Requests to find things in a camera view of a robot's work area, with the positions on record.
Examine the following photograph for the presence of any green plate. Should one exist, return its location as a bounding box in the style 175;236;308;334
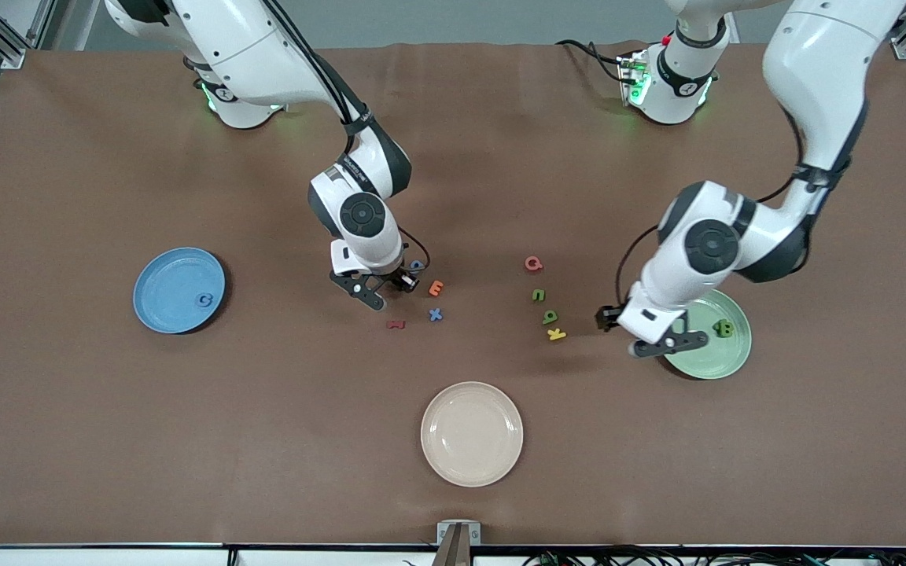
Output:
661;288;753;380

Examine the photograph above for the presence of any beige plate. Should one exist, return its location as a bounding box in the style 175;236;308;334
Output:
420;381;525;488

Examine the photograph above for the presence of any blue plate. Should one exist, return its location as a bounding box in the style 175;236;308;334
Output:
132;247;227;335

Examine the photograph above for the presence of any brown table cover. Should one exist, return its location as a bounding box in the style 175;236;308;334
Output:
0;41;906;547

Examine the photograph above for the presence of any black cable bundle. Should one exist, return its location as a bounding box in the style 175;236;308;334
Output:
524;545;906;566

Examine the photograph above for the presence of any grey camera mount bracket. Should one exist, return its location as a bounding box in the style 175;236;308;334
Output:
436;520;482;566

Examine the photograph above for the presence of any black left arm base cable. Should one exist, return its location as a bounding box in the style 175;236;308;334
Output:
555;39;631;83

